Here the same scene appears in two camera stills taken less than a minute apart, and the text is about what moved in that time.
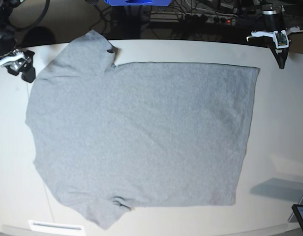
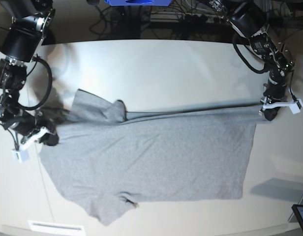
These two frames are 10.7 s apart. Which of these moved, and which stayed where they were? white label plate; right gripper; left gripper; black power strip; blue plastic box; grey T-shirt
Moved: right gripper; left gripper; grey T-shirt
Stayed: white label plate; blue plastic box; black power strip
